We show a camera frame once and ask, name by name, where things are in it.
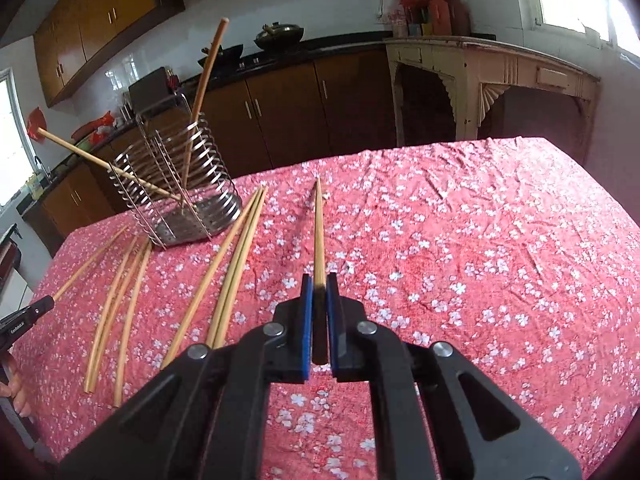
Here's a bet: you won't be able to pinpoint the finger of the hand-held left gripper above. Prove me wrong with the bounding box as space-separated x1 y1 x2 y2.
22 295 56 319

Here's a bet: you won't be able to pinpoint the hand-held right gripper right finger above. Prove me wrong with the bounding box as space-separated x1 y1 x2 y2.
326 273 584 480

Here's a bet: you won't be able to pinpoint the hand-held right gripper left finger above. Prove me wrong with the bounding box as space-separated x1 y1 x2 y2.
56 274 315 480

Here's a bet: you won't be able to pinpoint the wooden chopstick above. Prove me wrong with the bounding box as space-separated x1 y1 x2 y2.
113 241 153 407
51 225 131 305
95 237 147 361
311 177 329 366
217 187 270 349
206 187 266 348
34 127 193 208
180 17 231 211
83 235 140 395

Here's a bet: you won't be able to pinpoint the bunch of wooden chopsticks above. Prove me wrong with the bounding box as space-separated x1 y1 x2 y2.
161 186 266 370

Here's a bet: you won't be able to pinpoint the metal wire chopstick holder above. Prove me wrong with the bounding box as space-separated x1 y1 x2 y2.
107 94 244 250

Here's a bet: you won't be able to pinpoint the person's left hand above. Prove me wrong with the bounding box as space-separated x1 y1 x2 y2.
0 369 34 417

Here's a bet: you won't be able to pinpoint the red floral tablecloth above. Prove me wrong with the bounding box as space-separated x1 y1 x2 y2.
22 136 640 480

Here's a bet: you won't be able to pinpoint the small window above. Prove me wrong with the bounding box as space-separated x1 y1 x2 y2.
0 67 41 206

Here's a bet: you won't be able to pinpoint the red hanging decoration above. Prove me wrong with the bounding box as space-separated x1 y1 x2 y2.
29 106 49 139

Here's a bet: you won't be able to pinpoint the brown lower cabinets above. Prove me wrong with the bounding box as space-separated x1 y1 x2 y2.
20 42 401 256

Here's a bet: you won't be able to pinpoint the dark cutting board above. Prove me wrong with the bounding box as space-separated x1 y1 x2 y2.
128 66 176 111

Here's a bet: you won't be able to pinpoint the gas stove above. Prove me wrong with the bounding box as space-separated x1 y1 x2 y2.
234 54 277 69

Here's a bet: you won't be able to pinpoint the black wok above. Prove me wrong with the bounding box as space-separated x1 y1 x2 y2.
200 44 245 67

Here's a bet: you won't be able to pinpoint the black countertop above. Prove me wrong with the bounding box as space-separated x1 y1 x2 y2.
15 30 496 216

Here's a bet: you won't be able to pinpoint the brown upper cabinet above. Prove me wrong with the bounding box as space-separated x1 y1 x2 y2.
32 0 186 107

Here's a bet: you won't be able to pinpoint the pot with lid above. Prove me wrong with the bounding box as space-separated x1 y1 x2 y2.
254 21 306 52

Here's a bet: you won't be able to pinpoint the white side table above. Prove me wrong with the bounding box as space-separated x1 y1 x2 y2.
385 35 601 166

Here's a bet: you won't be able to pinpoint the orange bottle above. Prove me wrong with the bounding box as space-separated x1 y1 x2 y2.
427 0 449 36

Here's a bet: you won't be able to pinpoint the dark red bottle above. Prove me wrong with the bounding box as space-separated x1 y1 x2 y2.
449 0 472 36

